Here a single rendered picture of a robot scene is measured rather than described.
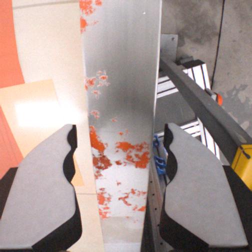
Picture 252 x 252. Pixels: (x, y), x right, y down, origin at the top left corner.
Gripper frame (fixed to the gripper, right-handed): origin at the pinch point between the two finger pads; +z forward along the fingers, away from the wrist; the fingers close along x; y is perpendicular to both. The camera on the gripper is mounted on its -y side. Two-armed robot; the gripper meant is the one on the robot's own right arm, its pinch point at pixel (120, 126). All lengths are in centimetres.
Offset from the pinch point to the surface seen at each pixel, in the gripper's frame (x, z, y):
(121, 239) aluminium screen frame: -0.1, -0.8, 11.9
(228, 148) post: 17.1, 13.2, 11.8
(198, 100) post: 17.2, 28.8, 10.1
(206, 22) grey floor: 46, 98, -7
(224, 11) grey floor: 55, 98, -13
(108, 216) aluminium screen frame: -1.1, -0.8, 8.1
